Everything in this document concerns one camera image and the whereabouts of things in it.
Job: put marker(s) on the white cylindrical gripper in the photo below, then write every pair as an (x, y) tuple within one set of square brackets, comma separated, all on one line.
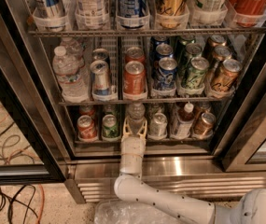
[(133, 146)]

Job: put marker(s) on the clear water bottle bottom shelf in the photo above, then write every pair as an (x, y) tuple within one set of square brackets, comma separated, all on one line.
[(136, 116)]

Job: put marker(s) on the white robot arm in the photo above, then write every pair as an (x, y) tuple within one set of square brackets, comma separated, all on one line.
[(129, 187)]

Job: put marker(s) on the brown juice bottle white cap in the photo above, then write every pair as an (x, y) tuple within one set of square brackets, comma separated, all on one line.
[(182, 121)]

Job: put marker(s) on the front water bottle middle shelf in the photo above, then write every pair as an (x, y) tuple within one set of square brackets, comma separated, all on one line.
[(66, 68)]

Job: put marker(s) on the stainless steel fridge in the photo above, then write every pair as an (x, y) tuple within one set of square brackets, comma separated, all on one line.
[(190, 166)]

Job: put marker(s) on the rear water bottle middle shelf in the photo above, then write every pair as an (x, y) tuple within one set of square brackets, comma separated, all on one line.
[(73, 48)]

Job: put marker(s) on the white label bottle top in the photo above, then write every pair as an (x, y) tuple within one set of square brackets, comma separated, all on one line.
[(95, 12)]

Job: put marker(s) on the silver can bottom front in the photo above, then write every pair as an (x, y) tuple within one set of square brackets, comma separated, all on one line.
[(158, 126)]

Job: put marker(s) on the green can bottom front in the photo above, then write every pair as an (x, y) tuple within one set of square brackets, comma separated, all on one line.
[(110, 127)]

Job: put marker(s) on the silver can bottom rear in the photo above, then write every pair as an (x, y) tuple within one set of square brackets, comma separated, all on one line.
[(155, 108)]

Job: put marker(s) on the green can bottom rear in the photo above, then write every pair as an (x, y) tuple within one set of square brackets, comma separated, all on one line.
[(111, 110)]

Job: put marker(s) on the red can bottom front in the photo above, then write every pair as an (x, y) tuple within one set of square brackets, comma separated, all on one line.
[(86, 127)]

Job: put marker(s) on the orange soda can front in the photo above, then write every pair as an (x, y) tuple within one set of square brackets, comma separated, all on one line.
[(134, 77)]

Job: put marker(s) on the orange soda can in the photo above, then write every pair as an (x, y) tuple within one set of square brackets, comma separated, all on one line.
[(134, 54), (134, 77)]

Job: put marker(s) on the red can bottom rear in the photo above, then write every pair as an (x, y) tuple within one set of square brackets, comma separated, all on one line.
[(87, 110)]

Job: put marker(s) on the silver blue can front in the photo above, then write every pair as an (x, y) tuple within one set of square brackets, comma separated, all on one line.
[(100, 76)]

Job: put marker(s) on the copper can bottom front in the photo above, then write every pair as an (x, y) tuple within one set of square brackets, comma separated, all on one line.
[(204, 124)]

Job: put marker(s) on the copper can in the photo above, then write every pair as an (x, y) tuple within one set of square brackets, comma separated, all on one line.
[(202, 107), (204, 124)]

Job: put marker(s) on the copper can bottom rear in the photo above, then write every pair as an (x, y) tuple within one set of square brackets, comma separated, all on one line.
[(202, 107)]

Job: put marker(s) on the orange soda can rear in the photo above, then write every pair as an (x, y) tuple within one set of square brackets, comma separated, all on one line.
[(134, 54)]

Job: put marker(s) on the silver blue can rear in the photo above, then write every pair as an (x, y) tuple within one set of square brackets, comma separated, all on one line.
[(100, 54)]

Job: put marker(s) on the blue can middle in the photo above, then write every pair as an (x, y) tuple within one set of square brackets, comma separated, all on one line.
[(162, 51)]

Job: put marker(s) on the green can middle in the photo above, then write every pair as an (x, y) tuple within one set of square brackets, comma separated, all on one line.
[(191, 50)]

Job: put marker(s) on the gold can front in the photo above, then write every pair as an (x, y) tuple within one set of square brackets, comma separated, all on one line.
[(225, 75)]

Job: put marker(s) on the left sliding glass door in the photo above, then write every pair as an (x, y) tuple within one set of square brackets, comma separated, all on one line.
[(24, 157)]

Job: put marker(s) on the sliding glass door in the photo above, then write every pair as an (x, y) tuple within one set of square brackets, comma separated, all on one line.
[(24, 157), (253, 134)]

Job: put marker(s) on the gold can middle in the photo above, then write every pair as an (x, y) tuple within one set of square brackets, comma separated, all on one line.
[(219, 54)]

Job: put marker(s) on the right sliding glass door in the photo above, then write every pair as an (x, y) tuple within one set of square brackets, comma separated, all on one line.
[(253, 134)]

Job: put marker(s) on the gold can rear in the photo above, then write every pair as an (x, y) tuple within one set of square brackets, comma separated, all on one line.
[(215, 40)]

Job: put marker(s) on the blue white can top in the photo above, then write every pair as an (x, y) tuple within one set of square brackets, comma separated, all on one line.
[(132, 12)]

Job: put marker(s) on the tall gold can top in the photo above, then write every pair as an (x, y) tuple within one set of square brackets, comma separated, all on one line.
[(168, 12)]

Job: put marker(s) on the tall blue silver can top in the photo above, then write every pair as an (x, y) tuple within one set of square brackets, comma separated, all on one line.
[(50, 14)]

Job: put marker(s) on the red cola can top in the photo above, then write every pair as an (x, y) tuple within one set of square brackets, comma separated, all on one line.
[(248, 12)]

